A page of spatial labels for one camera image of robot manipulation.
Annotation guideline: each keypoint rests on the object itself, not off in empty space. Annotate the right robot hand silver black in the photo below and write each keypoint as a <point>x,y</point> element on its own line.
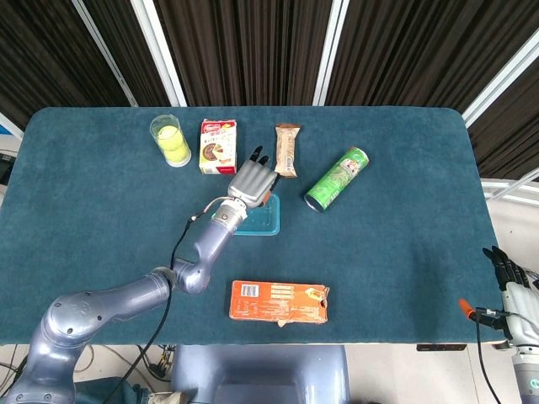
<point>522,305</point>

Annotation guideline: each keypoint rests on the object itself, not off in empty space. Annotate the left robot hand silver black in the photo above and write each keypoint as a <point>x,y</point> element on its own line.
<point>252,183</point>

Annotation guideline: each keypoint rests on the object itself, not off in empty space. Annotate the blue container lid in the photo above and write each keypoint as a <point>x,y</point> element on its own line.
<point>263,221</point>

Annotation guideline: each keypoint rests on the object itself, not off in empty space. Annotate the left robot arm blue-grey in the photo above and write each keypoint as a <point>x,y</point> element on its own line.
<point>118,299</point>

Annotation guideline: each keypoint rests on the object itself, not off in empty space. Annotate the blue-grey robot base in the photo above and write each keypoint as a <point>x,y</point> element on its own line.
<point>257,374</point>

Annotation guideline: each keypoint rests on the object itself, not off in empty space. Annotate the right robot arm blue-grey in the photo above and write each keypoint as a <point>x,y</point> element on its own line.
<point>528,376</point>

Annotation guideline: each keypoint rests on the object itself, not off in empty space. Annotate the white red cake box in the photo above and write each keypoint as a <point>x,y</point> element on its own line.
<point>218,147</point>

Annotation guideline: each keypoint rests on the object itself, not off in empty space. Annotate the orange cardboard biscuit box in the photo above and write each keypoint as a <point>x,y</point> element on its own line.
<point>278,301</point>

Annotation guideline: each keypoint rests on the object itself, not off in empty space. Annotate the brown snack bar wrapper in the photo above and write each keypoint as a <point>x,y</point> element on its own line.
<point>288,147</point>

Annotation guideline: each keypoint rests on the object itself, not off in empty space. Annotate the yellow tennis ball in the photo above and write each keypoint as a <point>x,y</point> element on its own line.
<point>168,136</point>
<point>179,155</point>

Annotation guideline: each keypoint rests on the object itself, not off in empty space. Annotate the green chips can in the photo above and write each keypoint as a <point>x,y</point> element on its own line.
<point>337,179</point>

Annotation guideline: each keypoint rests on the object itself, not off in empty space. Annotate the black table control panel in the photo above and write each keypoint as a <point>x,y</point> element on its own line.
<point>441,347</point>

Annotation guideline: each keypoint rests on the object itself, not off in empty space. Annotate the clear tennis ball tube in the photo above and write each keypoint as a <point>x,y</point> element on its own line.
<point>156,126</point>

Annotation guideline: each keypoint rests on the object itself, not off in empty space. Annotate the dark brown pleated curtain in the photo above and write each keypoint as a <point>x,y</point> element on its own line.
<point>252,50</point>

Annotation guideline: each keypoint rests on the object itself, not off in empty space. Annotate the teal table cloth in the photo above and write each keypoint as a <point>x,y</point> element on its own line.
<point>105,189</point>

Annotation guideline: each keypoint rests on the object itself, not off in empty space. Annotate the person's beige shoe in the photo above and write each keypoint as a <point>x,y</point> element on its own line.
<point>166,397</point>

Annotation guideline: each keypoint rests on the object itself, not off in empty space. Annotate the white board with blue edge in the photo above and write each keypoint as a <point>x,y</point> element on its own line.
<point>8,128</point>

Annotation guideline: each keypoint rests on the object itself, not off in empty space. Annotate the person's leg in jeans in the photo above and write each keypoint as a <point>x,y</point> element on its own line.
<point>105,391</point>

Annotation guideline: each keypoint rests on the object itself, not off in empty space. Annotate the white metal rack frame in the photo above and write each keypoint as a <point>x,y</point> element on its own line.
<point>509,187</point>

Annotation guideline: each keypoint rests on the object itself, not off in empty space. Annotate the white frame post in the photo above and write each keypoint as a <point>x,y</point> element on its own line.
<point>501,76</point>
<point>158,50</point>
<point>332,50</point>

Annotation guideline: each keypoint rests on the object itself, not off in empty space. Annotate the thin grey frame post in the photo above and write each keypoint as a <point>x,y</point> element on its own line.
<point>103,50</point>

